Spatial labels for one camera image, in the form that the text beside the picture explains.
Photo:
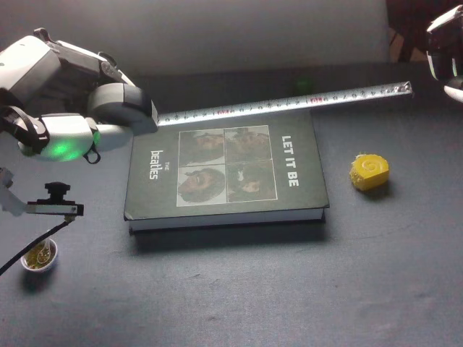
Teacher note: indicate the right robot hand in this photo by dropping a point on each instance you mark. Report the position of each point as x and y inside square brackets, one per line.
[439, 54]

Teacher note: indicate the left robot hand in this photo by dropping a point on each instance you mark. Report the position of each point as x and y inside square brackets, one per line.
[32, 61]

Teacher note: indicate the grey tape measure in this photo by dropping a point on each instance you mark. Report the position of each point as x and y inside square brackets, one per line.
[123, 105]

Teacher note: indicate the black hardcover book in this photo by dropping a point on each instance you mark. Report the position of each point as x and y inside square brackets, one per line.
[144, 195]

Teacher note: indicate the yellow swirl toy cake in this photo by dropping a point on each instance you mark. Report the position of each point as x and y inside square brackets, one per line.
[370, 171]

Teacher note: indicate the green toy piece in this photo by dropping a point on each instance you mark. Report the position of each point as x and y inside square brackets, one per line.
[304, 86]

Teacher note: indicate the white backdrop board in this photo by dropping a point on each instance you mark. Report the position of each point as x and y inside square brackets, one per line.
[181, 32]

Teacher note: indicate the small white toy noodle cup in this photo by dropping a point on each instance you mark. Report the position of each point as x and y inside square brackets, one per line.
[40, 258]

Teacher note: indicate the grey table cloth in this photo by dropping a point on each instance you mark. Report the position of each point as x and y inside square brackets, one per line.
[253, 289]

